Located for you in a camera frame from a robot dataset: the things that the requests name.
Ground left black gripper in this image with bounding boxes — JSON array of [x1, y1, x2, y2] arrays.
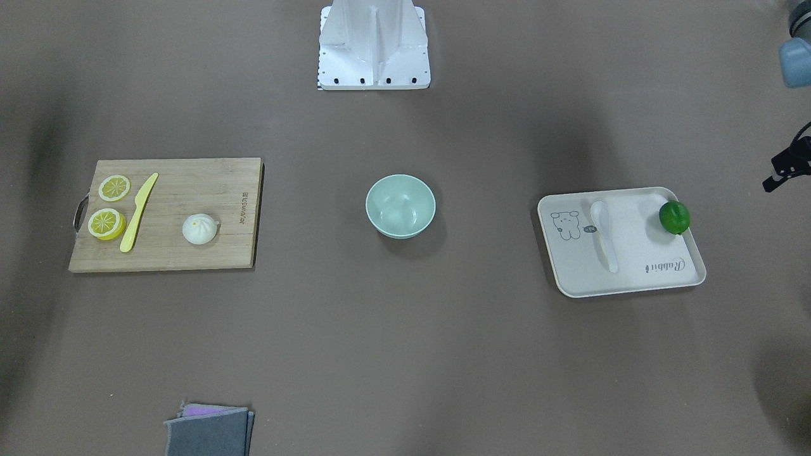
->
[[762, 136, 810, 193]]

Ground white ceramic spoon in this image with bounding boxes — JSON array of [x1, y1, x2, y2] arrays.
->
[[590, 200, 619, 274]]

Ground white steamed bun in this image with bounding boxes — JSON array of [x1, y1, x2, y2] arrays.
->
[[182, 213, 220, 245]]

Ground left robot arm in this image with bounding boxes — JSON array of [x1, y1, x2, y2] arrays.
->
[[762, 1, 810, 193]]

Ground mint green bowl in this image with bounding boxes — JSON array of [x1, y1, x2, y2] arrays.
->
[[365, 174, 438, 239]]

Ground green lime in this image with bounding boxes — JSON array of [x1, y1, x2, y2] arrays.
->
[[658, 200, 691, 236]]

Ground cream rabbit tray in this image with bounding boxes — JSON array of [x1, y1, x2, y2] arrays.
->
[[537, 187, 706, 298]]

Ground bamboo cutting board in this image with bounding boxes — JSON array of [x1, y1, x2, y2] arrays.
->
[[68, 158, 264, 272]]

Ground grey folded cloth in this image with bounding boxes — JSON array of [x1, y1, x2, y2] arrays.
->
[[164, 402, 255, 455]]

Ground yellow plastic knife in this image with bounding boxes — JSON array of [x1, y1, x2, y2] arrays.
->
[[119, 172, 159, 252]]

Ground upper lemon slice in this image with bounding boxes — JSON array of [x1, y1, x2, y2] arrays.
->
[[98, 174, 131, 202]]

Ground lower lemon half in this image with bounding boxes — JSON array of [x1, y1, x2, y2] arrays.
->
[[87, 208, 127, 241]]

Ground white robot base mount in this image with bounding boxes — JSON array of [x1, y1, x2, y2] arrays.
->
[[317, 1, 431, 91]]

